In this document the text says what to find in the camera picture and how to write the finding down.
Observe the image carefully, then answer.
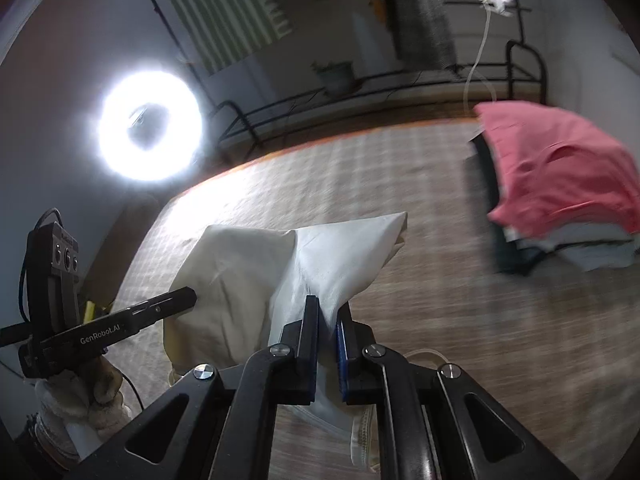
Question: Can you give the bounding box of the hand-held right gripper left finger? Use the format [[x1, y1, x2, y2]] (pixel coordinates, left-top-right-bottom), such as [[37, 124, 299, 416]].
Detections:
[[65, 295, 321, 480]]

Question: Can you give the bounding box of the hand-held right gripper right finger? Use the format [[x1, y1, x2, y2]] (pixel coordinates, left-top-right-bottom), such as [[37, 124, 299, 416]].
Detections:
[[336, 305, 576, 480]]

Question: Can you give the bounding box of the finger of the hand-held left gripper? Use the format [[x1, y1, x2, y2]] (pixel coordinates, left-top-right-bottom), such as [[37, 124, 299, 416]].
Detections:
[[121, 286, 199, 333]]

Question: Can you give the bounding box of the white camisole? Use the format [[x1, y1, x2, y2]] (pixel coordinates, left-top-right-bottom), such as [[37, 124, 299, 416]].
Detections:
[[163, 211, 409, 472]]

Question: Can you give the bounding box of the black metal clothes rack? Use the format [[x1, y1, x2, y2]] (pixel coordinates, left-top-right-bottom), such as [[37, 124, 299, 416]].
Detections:
[[129, 0, 534, 133]]

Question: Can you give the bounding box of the person's left hand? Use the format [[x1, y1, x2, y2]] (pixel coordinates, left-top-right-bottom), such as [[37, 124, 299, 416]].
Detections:
[[33, 351, 133, 432]]

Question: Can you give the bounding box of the checked bed blanket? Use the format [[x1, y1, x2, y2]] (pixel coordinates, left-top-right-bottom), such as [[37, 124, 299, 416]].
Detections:
[[106, 119, 640, 480]]

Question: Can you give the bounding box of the dark green folded garment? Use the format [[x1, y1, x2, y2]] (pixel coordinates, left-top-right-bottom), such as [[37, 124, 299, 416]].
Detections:
[[469, 132, 547, 277]]

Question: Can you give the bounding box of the grey folded garment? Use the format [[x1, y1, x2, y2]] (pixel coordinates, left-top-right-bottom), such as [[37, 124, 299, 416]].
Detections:
[[504, 224, 640, 274]]

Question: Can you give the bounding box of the small grey plant pot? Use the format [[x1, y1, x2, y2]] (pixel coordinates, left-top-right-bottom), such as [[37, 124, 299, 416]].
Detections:
[[310, 60, 355, 95]]

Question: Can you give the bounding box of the pink folded garment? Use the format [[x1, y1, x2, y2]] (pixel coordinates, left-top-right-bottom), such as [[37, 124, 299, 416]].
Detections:
[[472, 100, 640, 239]]

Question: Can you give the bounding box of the plaid coat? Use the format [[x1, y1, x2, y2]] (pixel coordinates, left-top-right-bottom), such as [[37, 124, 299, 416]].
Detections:
[[387, 0, 459, 69]]

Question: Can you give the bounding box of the ring light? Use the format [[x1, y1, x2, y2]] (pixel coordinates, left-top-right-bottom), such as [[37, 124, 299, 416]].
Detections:
[[97, 62, 205, 184]]

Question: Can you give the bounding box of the white lamp cable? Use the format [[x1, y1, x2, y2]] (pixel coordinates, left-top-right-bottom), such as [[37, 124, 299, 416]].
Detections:
[[462, 7, 494, 112]]

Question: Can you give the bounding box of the black metal bed frame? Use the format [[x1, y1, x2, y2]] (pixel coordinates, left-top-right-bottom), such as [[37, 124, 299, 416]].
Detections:
[[212, 40, 549, 162]]

